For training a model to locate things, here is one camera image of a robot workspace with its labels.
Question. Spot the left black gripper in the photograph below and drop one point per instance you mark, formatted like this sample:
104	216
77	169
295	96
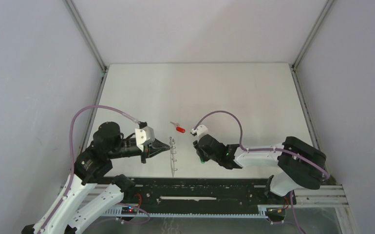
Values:
158	146

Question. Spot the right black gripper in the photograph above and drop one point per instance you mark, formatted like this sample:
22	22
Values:
199	152

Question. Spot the metal disc keyring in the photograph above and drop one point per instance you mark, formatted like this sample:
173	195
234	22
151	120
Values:
173	159

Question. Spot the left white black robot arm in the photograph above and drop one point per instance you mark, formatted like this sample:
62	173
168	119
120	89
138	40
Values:
65	216

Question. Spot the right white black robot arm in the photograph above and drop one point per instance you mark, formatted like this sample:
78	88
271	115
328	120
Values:
301	165

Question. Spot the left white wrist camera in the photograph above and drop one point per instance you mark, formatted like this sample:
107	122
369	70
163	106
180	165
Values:
144	137

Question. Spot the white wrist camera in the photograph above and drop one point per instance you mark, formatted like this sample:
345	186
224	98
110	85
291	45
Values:
199	131
144	137

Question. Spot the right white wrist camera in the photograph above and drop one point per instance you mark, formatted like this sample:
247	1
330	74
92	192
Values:
199	131

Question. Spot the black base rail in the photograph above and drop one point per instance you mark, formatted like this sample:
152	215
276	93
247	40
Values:
203	196

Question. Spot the white slotted cable duct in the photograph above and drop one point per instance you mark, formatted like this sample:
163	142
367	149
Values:
117	211

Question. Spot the right aluminium frame post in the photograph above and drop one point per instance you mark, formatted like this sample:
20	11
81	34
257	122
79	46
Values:
311	35

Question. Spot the aluminium frame post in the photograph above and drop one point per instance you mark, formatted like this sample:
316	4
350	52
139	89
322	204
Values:
77	18
311	35

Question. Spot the left aluminium frame post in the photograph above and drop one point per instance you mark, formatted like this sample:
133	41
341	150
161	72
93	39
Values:
77	18

